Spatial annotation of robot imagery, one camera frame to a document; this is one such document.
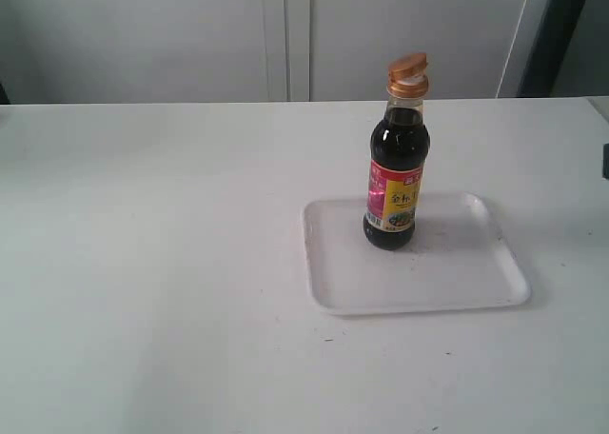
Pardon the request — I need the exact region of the white plastic tray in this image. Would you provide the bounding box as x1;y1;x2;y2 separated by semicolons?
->
303;192;531;317

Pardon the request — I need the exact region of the dark soy sauce bottle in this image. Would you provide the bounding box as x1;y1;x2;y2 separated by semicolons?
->
363;52;430;250

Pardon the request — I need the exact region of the white cabinet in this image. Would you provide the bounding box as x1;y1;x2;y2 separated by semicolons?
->
1;0;549;104

